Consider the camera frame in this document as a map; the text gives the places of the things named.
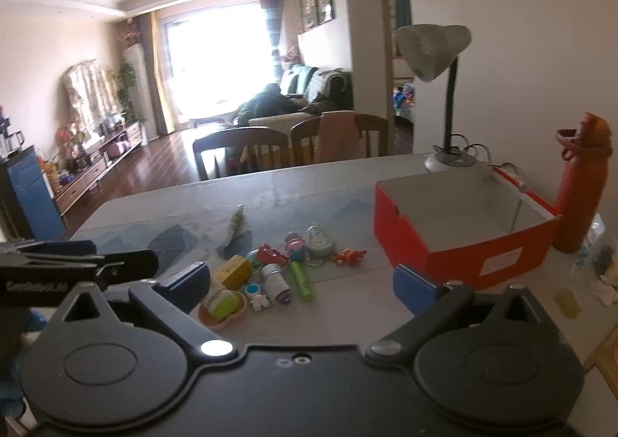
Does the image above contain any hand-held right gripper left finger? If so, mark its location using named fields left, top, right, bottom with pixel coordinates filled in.
left=48, top=262, right=237, bottom=361

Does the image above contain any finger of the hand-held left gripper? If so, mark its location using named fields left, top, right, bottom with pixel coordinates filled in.
left=94, top=248, right=160, bottom=287
left=0, top=240, right=97, bottom=265

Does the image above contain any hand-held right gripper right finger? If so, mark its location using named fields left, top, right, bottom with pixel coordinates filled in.
left=364, top=264, right=551, bottom=365

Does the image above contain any small green labelled jar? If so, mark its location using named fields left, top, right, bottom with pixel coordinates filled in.
left=205, top=289, right=242, bottom=320

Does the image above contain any yellow block eraser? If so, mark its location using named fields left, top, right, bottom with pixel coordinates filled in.
left=215, top=255, right=252, bottom=288

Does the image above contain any pink heart dish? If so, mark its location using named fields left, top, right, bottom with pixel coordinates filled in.
left=199, top=289, right=248, bottom=332

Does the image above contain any red cardboard box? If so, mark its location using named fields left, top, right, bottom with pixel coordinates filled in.
left=374, top=162, right=563, bottom=291

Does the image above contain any orange toy keychain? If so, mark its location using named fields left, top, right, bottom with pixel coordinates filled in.
left=333, top=248, right=368, bottom=267

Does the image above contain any green white tube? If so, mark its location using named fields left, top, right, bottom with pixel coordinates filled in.
left=219, top=205, right=247, bottom=255

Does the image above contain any small silver capped bottle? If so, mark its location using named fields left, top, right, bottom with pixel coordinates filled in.
left=261, top=263, right=291, bottom=306

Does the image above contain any snow globe keychain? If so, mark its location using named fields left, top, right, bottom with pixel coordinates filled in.
left=306, top=223, right=335, bottom=258

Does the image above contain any lime green stick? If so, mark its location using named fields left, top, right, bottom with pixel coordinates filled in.
left=289, top=260, right=315, bottom=303

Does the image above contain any pink doll toy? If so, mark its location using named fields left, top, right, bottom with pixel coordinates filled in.
left=285, top=233, right=310, bottom=262

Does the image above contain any person's left hand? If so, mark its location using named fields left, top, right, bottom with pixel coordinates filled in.
left=0, top=309, right=49, bottom=418

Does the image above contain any blue cabinet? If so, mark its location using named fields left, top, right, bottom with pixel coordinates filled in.
left=0, top=146, right=67, bottom=243

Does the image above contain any red toy car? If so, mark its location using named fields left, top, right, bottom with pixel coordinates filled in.
left=256, top=246, right=290, bottom=267

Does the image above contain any wooden TV cabinet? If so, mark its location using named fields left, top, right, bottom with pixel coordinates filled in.
left=53, top=121, right=146, bottom=216

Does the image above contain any wooden chair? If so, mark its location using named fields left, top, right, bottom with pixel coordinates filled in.
left=290, top=116, right=339, bottom=166
left=193, top=127, right=290, bottom=183
left=355, top=113, right=390, bottom=159

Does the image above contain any yellow sticky note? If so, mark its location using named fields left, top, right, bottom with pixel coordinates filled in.
left=554, top=289, right=581, bottom=320

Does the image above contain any floral covered rack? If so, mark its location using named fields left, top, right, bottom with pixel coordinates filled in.
left=63, top=59, right=121, bottom=134

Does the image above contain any green potted plant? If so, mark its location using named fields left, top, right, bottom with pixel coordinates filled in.
left=116, top=59, right=139, bottom=125

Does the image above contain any white standing air conditioner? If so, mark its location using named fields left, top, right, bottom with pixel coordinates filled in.
left=123, top=43, right=161, bottom=139

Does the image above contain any brown curtain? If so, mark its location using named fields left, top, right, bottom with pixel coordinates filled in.
left=130, top=12, right=170, bottom=138

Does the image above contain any red water bottle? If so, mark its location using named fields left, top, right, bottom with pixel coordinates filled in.
left=553, top=112, right=614, bottom=254

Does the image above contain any light wooden board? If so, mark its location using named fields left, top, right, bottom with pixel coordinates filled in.
left=583, top=321, right=618, bottom=400

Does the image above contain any sofa with clothes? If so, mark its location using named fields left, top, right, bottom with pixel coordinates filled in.
left=236, top=65, right=354, bottom=134

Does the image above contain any grey desk lamp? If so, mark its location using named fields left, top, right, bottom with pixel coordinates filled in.
left=396, top=24, right=491, bottom=174

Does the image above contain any grey curtain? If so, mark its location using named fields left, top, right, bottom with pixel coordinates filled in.
left=258, top=0, right=287, bottom=83

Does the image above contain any black lamp cable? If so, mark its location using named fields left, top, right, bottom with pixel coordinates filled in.
left=437, top=135, right=521, bottom=178

